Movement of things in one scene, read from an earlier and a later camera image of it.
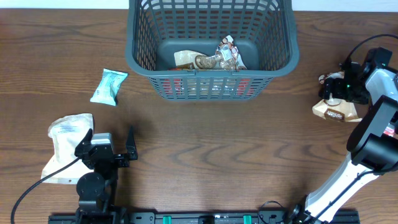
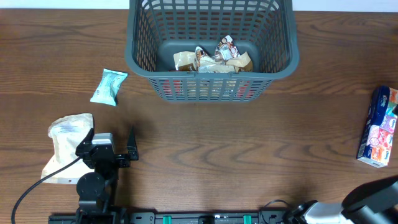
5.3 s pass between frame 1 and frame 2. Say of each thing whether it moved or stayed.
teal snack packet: stayed
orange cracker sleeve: stayed
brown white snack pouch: moved
